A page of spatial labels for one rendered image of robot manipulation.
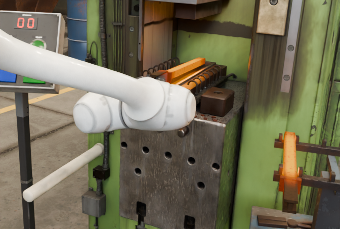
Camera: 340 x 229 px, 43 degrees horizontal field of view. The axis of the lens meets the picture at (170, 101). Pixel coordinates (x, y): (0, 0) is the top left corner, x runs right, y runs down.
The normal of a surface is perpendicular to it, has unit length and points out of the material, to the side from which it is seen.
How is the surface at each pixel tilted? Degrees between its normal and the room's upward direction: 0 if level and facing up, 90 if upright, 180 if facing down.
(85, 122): 93
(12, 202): 0
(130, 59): 90
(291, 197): 0
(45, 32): 60
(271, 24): 90
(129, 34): 90
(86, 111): 79
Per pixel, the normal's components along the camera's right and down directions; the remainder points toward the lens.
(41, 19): 0.04, -0.21
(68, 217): 0.05, -0.95
